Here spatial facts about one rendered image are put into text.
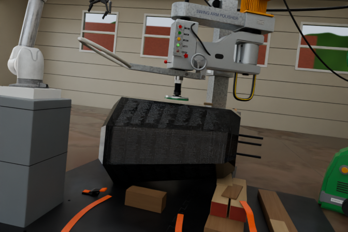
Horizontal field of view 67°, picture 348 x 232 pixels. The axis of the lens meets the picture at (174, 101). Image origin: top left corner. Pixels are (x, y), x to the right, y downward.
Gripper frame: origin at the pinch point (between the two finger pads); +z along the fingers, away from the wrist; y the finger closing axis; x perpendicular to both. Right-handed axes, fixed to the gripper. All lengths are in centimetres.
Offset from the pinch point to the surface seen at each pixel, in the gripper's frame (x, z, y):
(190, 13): 1, -39, 70
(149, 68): 4, 20, 61
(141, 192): -14, 109, 103
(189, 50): 5, -11, 84
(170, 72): 8, 14, 78
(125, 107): 13, 60, 57
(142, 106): 12, 52, 70
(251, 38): 18, -51, 129
